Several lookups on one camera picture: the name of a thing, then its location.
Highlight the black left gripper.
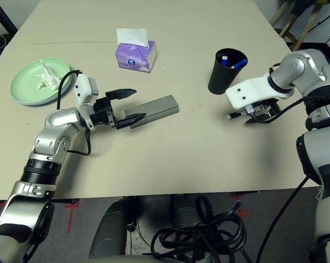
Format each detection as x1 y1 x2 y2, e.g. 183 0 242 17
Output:
90 88 147 130

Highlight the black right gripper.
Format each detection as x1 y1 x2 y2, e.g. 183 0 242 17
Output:
245 100 281 125

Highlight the grey glasses case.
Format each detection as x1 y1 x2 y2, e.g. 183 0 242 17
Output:
123 94 180 129

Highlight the light green plate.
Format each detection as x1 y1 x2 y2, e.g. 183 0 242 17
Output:
9 57 72 106

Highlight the purple tissue pack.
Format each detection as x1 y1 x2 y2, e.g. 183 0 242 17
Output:
115 40 157 74

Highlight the black cup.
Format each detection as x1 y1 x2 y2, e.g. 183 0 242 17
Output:
207 48 249 96

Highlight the white pop-up tissue sheet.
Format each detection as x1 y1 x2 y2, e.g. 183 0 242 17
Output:
116 27 149 47

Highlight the wooden stool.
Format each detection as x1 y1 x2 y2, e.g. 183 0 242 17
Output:
270 0 319 52

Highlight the dark grey robot right leg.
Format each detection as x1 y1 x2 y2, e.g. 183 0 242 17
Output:
171 194 206 225

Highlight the dark grey robot leg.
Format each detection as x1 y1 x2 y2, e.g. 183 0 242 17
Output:
88 197 140 260
171 194 206 225

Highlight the black jacket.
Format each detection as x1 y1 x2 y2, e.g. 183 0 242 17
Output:
290 0 330 16

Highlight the dark grey robot left leg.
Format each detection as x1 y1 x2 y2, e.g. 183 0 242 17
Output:
88 197 140 260

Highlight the small wooden side table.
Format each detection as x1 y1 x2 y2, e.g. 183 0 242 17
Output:
0 0 18 35

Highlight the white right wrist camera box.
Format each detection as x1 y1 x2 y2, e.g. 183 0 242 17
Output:
225 76 294 111

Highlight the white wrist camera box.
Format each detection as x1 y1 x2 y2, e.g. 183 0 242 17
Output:
73 73 100 129
225 76 294 111

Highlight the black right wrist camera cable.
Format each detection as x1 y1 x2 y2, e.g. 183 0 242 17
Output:
256 97 310 263

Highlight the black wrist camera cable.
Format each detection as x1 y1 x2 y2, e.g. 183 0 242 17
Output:
256 97 310 263
56 70 91 157

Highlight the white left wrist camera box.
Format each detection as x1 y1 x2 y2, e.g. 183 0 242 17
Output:
73 73 100 129

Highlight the black left wrist camera cable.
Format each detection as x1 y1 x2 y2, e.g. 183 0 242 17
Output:
56 70 91 157

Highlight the black cable bundle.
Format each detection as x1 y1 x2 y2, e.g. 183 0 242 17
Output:
150 195 249 263

